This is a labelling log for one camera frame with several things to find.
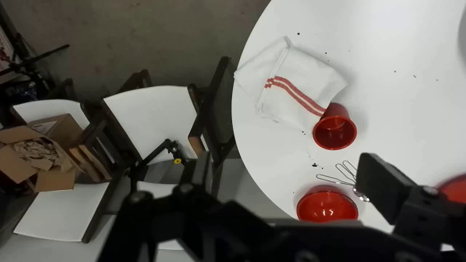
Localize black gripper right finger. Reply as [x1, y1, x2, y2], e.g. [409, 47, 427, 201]
[355, 153, 466, 243]

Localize white towel with red stripes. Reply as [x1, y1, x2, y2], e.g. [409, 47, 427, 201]
[235, 38, 348, 134]

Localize cardboard box with scraps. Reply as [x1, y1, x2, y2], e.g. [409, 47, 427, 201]
[0, 114, 83, 195]

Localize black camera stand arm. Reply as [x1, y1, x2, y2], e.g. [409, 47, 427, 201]
[128, 139, 188, 193]

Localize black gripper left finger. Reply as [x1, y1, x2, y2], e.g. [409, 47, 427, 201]
[99, 184, 262, 262]

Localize red plastic cup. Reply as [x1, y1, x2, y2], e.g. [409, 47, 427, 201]
[312, 102, 357, 150]

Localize white wooden folding chair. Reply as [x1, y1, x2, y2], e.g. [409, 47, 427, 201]
[13, 57, 239, 245]

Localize red plastic bowl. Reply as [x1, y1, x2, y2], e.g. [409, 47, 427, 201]
[296, 187, 358, 223]

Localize white round pedestal table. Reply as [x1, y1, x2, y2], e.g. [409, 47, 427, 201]
[232, 0, 466, 216]

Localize metal paper clips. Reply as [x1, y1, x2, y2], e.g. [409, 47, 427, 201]
[316, 160, 370, 203]

